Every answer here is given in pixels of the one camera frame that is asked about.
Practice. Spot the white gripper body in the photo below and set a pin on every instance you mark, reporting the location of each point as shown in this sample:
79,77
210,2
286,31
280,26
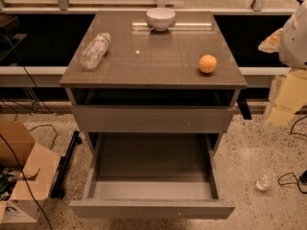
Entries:
295,46

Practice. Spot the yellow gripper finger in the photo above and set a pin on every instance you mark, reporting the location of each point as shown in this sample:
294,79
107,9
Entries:
271,43

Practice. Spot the orange fruit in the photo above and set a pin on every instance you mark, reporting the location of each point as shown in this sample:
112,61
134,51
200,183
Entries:
207,64

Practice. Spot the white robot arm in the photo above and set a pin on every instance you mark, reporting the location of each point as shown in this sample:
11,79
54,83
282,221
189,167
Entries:
289,93

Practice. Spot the grey drawer cabinet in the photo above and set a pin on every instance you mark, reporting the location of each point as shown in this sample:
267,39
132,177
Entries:
148,69

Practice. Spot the open grey lower drawer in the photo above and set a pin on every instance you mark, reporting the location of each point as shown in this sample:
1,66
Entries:
152,176

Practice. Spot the closed grey upper drawer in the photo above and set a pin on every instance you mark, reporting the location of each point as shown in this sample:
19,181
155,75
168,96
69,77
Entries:
152,120

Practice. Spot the white ceramic bowl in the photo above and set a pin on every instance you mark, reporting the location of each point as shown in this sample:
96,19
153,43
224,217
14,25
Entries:
160,19

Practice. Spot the crumpled clear plastic cup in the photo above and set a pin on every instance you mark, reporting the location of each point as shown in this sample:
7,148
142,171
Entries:
265,180

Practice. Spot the clear plastic water bottle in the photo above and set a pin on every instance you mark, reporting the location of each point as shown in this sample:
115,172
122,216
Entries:
94,51

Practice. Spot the black folded tripod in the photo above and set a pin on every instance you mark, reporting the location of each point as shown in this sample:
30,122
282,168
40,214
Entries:
58,189

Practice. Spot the open cardboard box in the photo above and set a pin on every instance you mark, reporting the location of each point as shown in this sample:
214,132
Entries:
37,166

